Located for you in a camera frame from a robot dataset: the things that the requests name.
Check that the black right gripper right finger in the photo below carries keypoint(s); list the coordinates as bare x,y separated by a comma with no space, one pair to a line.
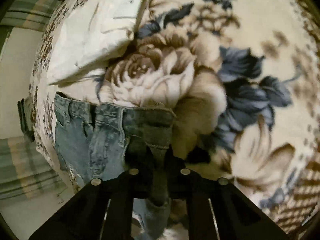
181,181

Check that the floral cream bed blanket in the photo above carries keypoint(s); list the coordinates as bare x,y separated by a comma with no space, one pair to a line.
240,76

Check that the dark clothes on bed edge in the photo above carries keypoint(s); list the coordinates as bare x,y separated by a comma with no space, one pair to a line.
26,119

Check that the striped green curtain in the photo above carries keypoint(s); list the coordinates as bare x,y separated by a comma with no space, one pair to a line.
25,173

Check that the folded white garment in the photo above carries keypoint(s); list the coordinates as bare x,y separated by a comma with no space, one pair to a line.
91,35

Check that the light blue denim jeans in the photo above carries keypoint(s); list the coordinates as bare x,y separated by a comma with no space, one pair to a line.
104,141

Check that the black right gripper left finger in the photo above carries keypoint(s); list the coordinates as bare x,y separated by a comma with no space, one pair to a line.
140,177

